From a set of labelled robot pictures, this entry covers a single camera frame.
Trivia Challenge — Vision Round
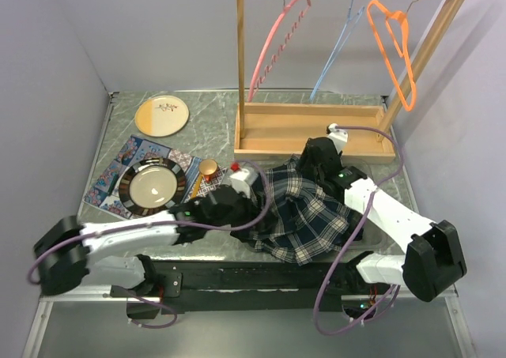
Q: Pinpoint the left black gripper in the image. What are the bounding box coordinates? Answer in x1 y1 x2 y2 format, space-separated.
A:
208 184 278 232

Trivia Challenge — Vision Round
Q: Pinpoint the navy beige plaid skirt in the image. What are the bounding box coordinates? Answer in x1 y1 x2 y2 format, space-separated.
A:
231 155 361 266

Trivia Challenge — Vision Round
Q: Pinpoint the light blue wire hanger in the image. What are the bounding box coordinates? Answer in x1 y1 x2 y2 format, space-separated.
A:
309 0 365 102

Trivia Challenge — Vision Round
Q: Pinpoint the orange plastic hanger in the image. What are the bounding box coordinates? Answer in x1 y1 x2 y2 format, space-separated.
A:
366 0 419 112

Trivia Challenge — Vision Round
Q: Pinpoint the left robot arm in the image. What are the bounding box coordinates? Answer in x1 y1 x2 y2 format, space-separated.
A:
27 185 272 296

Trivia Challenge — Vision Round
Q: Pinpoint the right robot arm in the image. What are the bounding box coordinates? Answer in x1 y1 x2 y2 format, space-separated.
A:
297 136 467 302

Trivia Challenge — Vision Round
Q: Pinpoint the wooden clothes rack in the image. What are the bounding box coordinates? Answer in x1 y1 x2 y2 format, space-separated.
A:
234 0 465 163

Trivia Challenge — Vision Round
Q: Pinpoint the black rimmed plate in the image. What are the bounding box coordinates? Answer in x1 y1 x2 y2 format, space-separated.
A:
118 157 187 217

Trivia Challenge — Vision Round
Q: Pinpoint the clear plastic bin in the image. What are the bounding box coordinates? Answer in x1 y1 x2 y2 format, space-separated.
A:
240 158 396 254

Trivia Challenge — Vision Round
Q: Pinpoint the beige round plate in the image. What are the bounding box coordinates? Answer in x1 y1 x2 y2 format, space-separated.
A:
134 96 190 138

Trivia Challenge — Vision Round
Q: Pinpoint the dark green pen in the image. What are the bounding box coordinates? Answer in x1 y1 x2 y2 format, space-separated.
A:
107 172 119 196

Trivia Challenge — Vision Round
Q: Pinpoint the blue patterned placemat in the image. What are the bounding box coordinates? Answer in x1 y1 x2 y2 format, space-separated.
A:
84 135 227 219

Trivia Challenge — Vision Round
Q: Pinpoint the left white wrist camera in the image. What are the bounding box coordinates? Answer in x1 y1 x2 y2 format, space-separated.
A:
229 162 258 198

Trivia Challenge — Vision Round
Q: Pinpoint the copper cup with handle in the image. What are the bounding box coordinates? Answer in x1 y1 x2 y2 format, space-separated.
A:
191 159 218 198

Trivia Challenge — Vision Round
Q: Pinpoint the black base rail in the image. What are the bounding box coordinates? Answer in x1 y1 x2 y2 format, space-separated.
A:
110 259 396 322

